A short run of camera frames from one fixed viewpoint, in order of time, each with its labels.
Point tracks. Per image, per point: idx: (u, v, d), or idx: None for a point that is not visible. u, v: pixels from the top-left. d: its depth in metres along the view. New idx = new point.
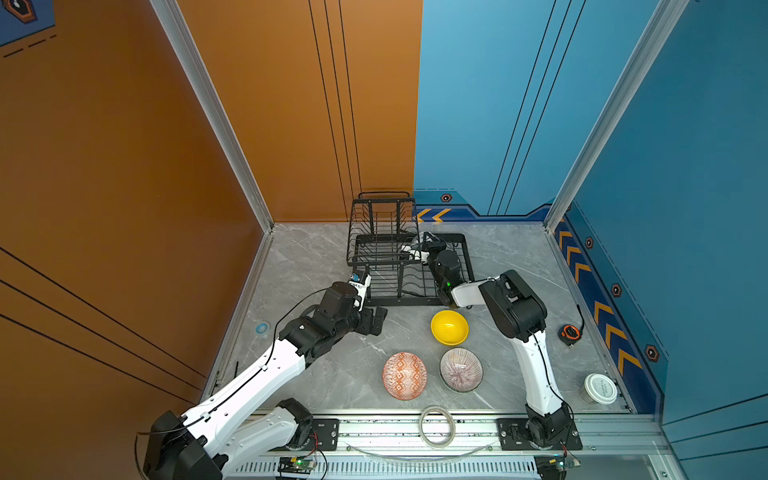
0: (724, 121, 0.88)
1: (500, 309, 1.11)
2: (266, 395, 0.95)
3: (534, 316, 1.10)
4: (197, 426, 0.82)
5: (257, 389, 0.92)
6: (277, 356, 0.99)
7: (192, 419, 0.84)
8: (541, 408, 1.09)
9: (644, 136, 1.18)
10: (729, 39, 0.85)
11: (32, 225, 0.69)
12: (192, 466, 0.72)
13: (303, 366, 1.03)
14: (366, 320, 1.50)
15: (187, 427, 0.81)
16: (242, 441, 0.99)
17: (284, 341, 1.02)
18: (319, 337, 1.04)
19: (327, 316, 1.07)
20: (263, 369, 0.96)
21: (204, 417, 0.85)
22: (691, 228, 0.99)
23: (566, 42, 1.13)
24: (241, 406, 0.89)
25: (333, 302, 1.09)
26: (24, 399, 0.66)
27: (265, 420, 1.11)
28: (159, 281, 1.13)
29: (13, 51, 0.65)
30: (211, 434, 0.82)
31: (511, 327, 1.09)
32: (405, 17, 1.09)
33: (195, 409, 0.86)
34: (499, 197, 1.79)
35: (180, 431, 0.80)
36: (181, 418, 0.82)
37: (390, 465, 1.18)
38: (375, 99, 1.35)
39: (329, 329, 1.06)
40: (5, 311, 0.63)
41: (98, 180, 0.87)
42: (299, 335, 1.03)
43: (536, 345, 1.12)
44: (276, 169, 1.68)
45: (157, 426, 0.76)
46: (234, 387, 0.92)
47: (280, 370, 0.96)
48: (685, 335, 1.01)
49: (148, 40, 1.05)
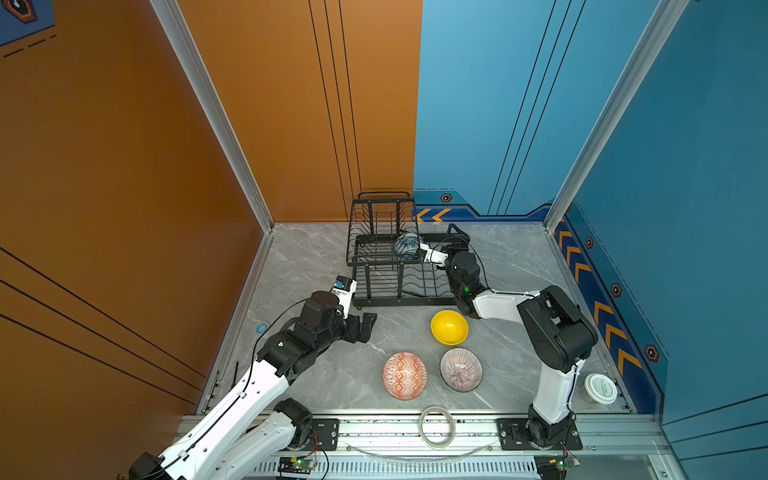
0: (725, 122, 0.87)
1: (546, 336, 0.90)
2: (247, 422, 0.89)
3: (584, 344, 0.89)
4: (175, 466, 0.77)
5: (236, 418, 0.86)
6: (256, 380, 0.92)
7: (170, 459, 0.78)
8: (550, 418, 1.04)
9: (646, 136, 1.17)
10: (729, 38, 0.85)
11: (31, 225, 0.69)
12: None
13: (286, 384, 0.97)
14: (352, 330, 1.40)
15: (166, 469, 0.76)
16: (233, 461, 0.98)
17: (263, 361, 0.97)
18: (301, 352, 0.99)
19: (308, 329, 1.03)
20: (242, 396, 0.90)
21: (182, 455, 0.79)
22: (694, 229, 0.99)
23: (566, 42, 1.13)
24: (222, 438, 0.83)
25: (312, 314, 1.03)
26: (26, 399, 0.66)
27: (260, 430, 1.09)
28: (159, 280, 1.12)
29: (13, 51, 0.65)
30: (190, 472, 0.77)
31: (558, 358, 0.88)
32: (405, 17, 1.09)
33: (173, 447, 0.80)
34: (499, 197, 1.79)
35: (158, 474, 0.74)
36: (159, 459, 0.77)
37: (390, 465, 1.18)
38: (375, 100, 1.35)
39: (312, 343, 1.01)
40: (6, 312, 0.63)
41: (95, 179, 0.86)
42: (279, 353, 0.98)
43: (573, 371, 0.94)
44: (276, 169, 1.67)
45: (135, 470, 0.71)
46: (212, 420, 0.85)
47: (260, 394, 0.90)
48: (685, 336, 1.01)
49: (149, 42, 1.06)
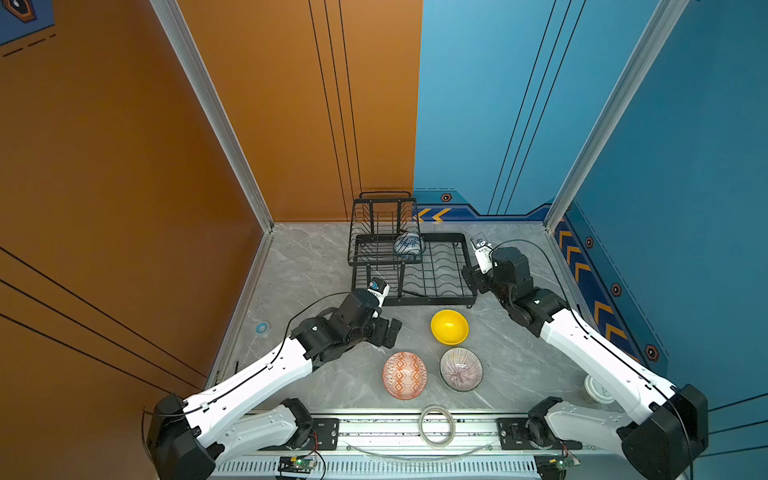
0: (727, 120, 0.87)
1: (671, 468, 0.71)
2: (266, 394, 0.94)
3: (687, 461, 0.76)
4: (194, 416, 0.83)
5: (258, 386, 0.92)
6: (284, 356, 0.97)
7: (191, 406, 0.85)
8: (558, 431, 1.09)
9: (646, 135, 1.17)
10: (731, 36, 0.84)
11: (31, 223, 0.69)
12: (182, 455, 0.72)
13: (310, 369, 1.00)
14: (381, 333, 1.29)
15: (186, 414, 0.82)
16: (239, 434, 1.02)
17: (295, 340, 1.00)
18: (332, 342, 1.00)
19: (344, 321, 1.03)
20: (267, 367, 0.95)
21: (202, 407, 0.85)
22: (694, 229, 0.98)
23: (566, 41, 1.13)
24: (240, 402, 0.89)
25: (352, 308, 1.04)
26: (24, 399, 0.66)
27: (266, 416, 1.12)
28: (159, 280, 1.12)
29: (13, 50, 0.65)
30: (206, 426, 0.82)
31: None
32: (404, 16, 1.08)
33: (196, 397, 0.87)
34: (499, 196, 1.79)
35: (179, 417, 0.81)
36: (182, 403, 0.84)
37: (391, 465, 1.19)
38: (375, 100, 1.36)
39: (344, 336, 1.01)
40: (6, 311, 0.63)
41: (95, 179, 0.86)
42: (312, 337, 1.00)
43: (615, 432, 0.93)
44: (276, 169, 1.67)
45: (160, 408, 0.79)
46: (237, 382, 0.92)
47: (285, 371, 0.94)
48: (685, 336, 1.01)
49: (148, 41, 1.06)
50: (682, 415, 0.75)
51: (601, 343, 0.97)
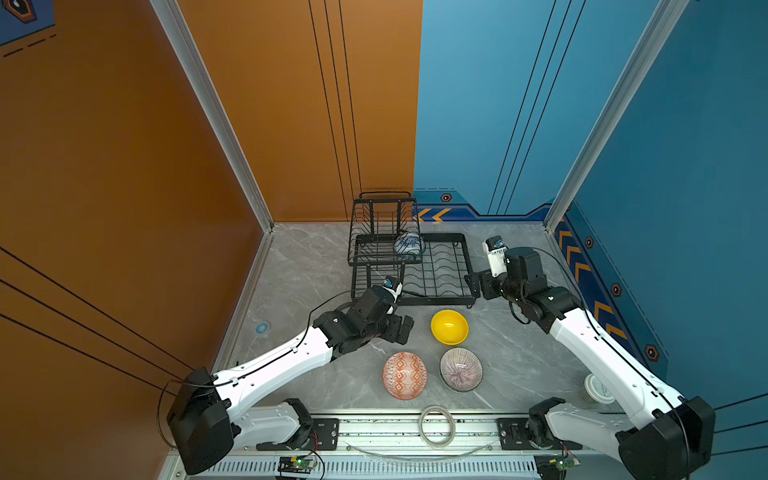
0: (727, 121, 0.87)
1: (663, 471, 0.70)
2: (290, 376, 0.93)
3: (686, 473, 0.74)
4: (224, 389, 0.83)
5: (284, 367, 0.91)
6: (308, 341, 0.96)
7: (222, 380, 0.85)
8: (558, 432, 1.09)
9: (646, 135, 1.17)
10: (731, 36, 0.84)
11: (31, 222, 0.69)
12: (212, 425, 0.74)
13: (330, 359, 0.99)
14: (394, 329, 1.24)
15: (215, 387, 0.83)
16: (252, 421, 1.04)
17: (317, 330, 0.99)
18: (350, 334, 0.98)
19: (362, 314, 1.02)
20: (293, 350, 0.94)
21: (232, 381, 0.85)
22: (694, 229, 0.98)
23: (566, 41, 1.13)
24: (268, 380, 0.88)
25: (370, 303, 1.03)
26: (22, 399, 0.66)
27: (273, 409, 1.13)
28: (159, 280, 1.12)
29: (13, 50, 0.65)
30: (235, 399, 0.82)
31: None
32: (404, 16, 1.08)
33: (226, 372, 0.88)
34: (499, 196, 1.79)
35: (207, 391, 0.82)
36: (212, 377, 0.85)
37: (390, 465, 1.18)
38: (375, 100, 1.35)
39: (362, 328, 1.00)
40: (5, 311, 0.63)
41: (94, 179, 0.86)
42: (332, 327, 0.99)
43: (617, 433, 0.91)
44: (276, 169, 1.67)
45: (192, 378, 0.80)
46: (264, 361, 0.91)
47: (309, 355, 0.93)
48: (686, 336, 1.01)
49: (148, 41, 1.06)
50: (685, 423, 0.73)
51: (612, 345, 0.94)
